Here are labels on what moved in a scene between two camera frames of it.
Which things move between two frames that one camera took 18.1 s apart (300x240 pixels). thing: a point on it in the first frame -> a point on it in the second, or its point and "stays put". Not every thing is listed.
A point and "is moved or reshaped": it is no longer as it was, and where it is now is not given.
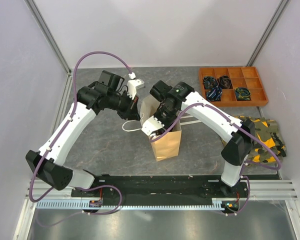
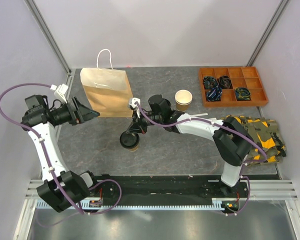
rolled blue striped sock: x=214 y=94 stays put
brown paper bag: x=168 y=146 is moved or reshaped
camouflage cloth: x=267 y=131 stays put
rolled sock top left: x=210 y=82 stays put
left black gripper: x=131 y=112 -> x=78 y=114
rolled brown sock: x=224 y=82 stays put
